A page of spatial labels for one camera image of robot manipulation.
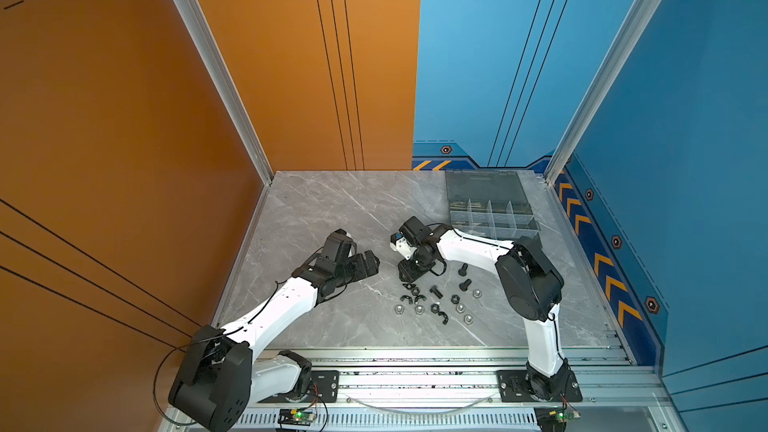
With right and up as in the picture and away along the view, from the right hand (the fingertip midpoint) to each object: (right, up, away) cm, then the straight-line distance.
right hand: (404, 275), depth 93 cm
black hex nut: (+15, -6, -5) cm, 17 cm away
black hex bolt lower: (+18, -2, -3) cm, 19 cm away
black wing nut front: (+9, -8, -7) cm, 14 cm away
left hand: (-10, +5, -7) cm, 13 cm away
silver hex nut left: (-2, -8, -7) cm, 11 cm away
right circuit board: (+35, -29, -22) cm, 51 cm away
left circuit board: (-27, -28, -22) cm, 45 cm away
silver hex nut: (+4, -8, -8) cm, 12 cm away
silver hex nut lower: (+16, -8, -8) cm, 19 cm away
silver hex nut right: (+22, -5, -4) cm, 22 cm away
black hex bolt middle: (+10, -4, -4) cm, 11 cm away
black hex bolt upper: (+18, +2, -1) cm, 18 cm away
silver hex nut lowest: (+18, -10, -9) cm, 23 cm away
